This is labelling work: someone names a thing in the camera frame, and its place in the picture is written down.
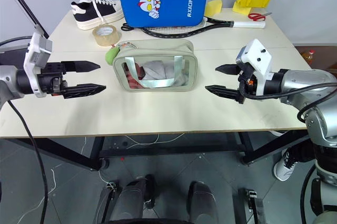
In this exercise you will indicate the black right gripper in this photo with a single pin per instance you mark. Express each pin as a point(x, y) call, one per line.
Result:
point(247, 84)

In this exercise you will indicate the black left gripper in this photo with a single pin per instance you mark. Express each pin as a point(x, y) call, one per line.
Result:
point(48, 78)

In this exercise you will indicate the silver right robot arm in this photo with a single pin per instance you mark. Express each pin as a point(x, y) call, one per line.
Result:
point(302, 82)

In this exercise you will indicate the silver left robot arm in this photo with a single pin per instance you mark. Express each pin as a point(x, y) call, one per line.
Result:
point(6, 78)

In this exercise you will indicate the green fabric item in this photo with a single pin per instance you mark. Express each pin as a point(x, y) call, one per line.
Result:
point(110, 55)

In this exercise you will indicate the red patterned cloth garment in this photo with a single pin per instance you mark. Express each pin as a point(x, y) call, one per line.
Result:
point(133, 80)

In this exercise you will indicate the white cloth garment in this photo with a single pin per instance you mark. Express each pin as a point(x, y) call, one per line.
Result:
point(160, 70)

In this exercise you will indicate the beige transparent toiletry bag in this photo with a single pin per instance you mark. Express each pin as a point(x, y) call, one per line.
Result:
point(158, 48)

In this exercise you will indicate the clear packing tape roll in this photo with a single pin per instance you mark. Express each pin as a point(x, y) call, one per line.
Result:
point(106, 37)

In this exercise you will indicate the black racket white grip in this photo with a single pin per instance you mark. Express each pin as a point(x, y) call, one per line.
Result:
point(218, 25)

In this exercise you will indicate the black and white sneaker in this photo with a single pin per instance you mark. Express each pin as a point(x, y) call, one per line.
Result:
point(101, 13)

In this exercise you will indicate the yellow sponge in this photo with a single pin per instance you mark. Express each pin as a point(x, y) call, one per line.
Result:
point(213, 8)

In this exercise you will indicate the orange drink bottle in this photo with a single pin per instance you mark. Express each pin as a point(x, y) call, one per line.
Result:
point(308, 57)

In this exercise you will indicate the blue cartoon hard case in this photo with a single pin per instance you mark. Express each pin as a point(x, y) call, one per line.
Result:
point(171, 0)

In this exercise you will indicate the white person sneaker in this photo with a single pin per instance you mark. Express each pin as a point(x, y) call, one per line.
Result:
point(284, 167)

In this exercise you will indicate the dark rounded robot leg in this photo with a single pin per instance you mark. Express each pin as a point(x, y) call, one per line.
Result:
point(201, 200)
point(134, 197)

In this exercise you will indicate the black stand foot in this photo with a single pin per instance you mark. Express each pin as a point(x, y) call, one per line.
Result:
point(106, 203)
point(252, 205)

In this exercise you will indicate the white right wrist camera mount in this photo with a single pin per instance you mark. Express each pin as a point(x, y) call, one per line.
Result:
point(256, 57)

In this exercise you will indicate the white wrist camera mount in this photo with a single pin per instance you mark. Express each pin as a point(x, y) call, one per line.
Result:
point(256, 57)
point(34, 50)

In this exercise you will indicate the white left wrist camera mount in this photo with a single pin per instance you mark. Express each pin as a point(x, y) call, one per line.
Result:
point(34, 50)

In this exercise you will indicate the black metal table frame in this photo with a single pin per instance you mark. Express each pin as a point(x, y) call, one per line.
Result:
point(168, 153)

